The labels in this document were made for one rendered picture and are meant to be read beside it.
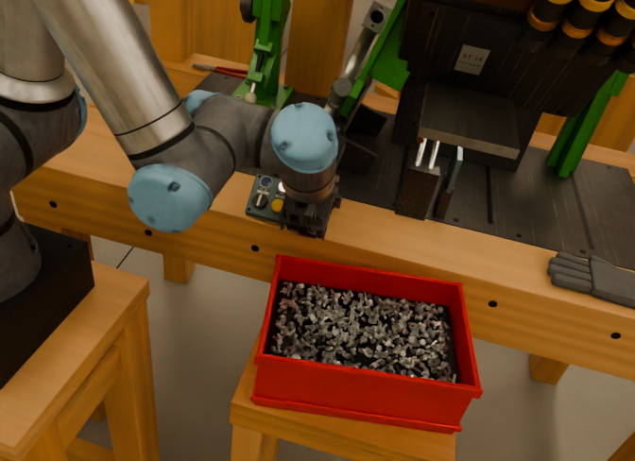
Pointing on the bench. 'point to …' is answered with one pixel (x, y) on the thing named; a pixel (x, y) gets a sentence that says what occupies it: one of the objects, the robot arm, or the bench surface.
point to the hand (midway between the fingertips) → (315, 211)
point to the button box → (266, 198)
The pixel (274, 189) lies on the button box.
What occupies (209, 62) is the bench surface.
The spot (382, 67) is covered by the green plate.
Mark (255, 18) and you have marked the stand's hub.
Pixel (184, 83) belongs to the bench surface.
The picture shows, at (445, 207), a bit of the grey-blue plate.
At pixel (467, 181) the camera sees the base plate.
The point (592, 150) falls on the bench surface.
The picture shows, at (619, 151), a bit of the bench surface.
